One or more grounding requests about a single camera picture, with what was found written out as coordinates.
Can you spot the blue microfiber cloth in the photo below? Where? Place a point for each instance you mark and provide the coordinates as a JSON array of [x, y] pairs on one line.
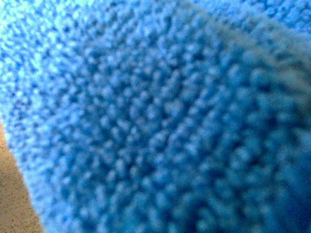
[[160, 116]]

